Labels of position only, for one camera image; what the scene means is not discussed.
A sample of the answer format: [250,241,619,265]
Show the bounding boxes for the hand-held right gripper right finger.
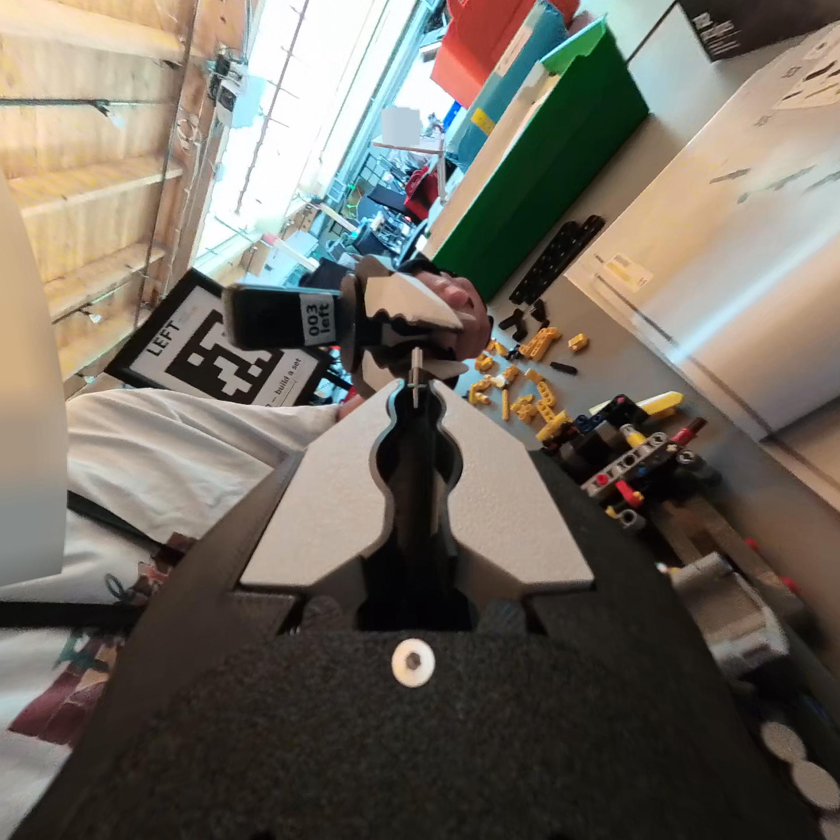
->
[427,381,595,589]

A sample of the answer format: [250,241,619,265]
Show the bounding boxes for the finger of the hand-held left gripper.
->
[364,271,465,330]
[364,354,471,396]

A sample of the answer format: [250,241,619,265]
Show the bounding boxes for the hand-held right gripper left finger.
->
[240,379,411,589]

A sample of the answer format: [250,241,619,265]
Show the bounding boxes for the pile of yellow black lego pieces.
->
[469,298,589,442]

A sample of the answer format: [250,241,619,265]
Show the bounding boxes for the lego car chassis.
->
[538,390,840,828]

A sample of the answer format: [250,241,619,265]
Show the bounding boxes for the lego instruction booklet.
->
[564,20,840,509]

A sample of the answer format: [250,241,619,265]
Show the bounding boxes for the long black lego beam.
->
[525,214,606,296]
[508,220,592,306]

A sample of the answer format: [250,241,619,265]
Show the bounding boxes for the yellow car lego box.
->
[679,0,840,63]

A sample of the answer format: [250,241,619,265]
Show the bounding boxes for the person's left hand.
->
[410,269,494,362]

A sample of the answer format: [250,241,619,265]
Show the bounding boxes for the white printed sign board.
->
[105,268,329,408]

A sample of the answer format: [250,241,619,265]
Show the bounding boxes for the red bag on chair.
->
[403,167,439,221]

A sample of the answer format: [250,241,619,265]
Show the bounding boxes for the flat white paper bag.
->
[420,66,559,258]

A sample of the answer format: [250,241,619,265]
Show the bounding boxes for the green plastic bin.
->
[430,16,651,303]

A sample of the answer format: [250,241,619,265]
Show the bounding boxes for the orange tote bag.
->
[430,0,581,109]

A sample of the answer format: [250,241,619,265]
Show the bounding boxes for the blue plastic package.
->
[453,0,571,168]

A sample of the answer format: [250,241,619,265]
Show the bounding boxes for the black badge reel with lanyard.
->
[0,489,165,632]

